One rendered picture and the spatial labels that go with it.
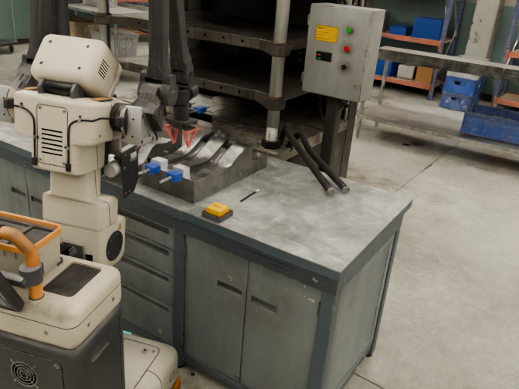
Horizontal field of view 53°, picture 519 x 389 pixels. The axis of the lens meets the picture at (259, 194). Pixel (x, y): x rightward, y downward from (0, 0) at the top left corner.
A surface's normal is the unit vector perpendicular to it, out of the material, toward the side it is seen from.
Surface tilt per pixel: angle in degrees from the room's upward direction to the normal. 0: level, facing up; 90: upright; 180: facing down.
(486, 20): 90
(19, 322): 90
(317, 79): 90
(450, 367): 0
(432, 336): 0
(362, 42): 90
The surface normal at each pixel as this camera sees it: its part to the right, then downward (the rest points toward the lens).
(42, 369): -0.28, 0.38
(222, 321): -0.54, 0.31
